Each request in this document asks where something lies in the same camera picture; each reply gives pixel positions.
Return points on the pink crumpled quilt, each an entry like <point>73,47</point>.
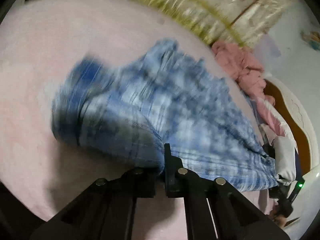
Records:
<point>241,66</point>

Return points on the pink bed sheet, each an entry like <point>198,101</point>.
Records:
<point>41,43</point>

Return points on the blue white plaid shirt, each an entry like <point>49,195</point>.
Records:
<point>164,97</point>

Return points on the tree print curtain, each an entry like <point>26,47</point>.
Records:
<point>243,22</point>

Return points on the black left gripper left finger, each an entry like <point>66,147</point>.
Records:
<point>105,210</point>

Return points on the white wooden headboard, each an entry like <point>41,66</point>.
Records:
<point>292,110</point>

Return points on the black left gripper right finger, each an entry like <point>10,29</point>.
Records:
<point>214,209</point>

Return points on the right hand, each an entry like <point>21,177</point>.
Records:
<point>277,218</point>

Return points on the white pink pillow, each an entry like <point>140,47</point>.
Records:
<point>273,118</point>

